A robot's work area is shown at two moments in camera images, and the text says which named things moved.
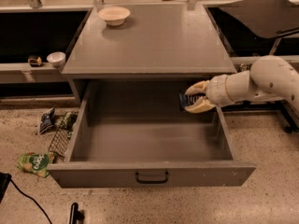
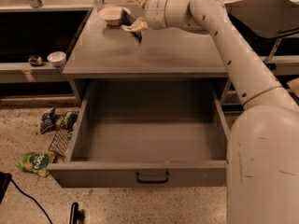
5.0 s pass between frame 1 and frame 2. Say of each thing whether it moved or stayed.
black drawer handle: stayed
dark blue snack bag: stayed
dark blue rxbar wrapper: moved
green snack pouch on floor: stayed
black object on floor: stayed
